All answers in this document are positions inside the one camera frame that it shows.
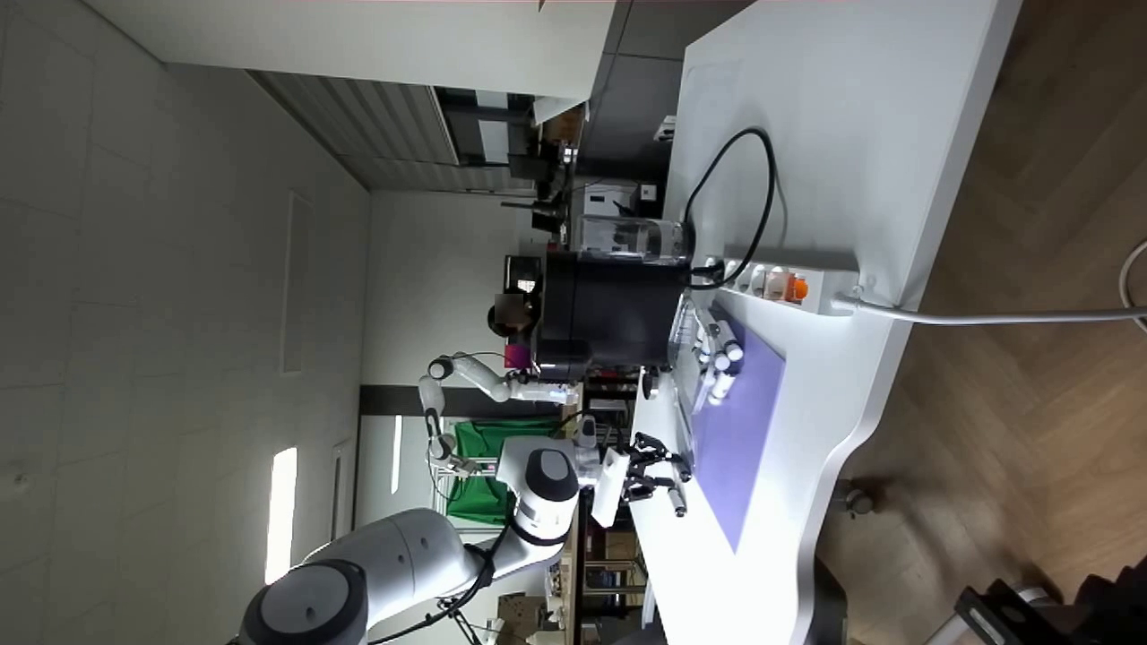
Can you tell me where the black equipment on floor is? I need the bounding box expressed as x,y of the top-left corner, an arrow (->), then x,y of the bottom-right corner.
948,569 -> 1147,645

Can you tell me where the wooden storage shelf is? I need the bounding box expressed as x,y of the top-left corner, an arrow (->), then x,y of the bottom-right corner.
570,368 -> 656,645

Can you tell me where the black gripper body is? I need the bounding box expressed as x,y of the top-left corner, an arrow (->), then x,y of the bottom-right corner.
605,440 -> 656,513

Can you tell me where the black computer monitor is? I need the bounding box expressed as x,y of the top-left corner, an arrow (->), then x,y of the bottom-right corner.
535,252 -> 697,372

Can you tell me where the white cable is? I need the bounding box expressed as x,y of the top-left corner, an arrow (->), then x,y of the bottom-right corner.
827,237 -> 1147,335

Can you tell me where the purple table mat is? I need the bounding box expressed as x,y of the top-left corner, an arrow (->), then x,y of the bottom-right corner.
680,292 -> 793,556

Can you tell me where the green cloth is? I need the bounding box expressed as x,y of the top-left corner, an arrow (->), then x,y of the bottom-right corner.
450,419 -> 566,530

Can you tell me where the white countertop appliance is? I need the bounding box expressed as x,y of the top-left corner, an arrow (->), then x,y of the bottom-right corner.
570,176 -> 667,261

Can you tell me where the clear plastic container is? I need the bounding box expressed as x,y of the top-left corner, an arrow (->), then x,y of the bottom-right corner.
667,292 -> 754,438

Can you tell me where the black power cable with plug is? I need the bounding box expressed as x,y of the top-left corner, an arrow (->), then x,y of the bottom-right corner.
677,126 -> 781,293

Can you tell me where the beige fuzzy rug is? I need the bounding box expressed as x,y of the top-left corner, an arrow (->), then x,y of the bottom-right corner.
822,477 -> 1020,613

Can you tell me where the white power strip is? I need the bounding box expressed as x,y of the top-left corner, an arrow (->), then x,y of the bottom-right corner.
720,244 -> 868,319

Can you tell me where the person with pink shirt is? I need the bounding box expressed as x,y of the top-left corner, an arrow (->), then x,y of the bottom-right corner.
480,282 -> 542,377

